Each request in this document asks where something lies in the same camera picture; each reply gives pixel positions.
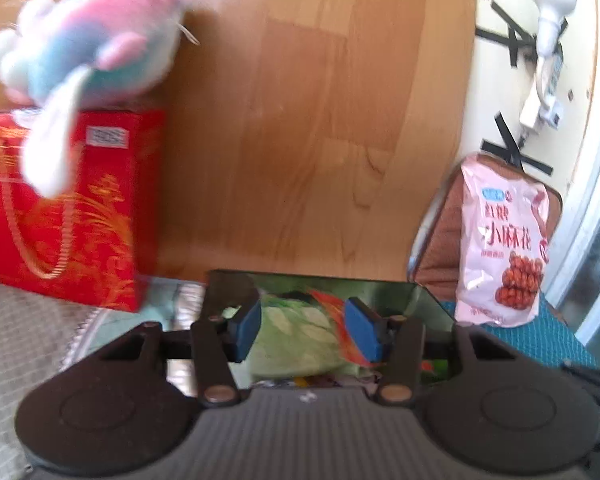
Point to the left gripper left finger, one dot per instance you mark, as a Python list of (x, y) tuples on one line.
[(224, 333)]

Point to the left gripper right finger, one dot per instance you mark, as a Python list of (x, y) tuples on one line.
[(398, 343)]

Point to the red orange snack packet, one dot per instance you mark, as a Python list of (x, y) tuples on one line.
[(332, 302)]

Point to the light green snack bag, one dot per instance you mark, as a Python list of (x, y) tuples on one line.
[(296, 339)]

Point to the teal mesh cushion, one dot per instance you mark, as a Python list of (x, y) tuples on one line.
[(546, 339)]

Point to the black sheep printed box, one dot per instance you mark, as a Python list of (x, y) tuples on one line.
[(386, 298)]

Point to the brown chair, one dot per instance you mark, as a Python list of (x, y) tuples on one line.
[(437, 266)]

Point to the pink snack bag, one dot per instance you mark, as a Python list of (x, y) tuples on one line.
[(504, 247)]

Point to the red gift box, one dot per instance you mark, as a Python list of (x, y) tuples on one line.
[(95, 244)]

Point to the patterned bed quilt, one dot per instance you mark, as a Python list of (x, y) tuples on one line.
[(40, 336)]

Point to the wooden headboard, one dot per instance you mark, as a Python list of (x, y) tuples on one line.
[(310, 136)]

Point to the pastel unicorn plush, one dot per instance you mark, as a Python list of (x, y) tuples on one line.
[(70, 55)]

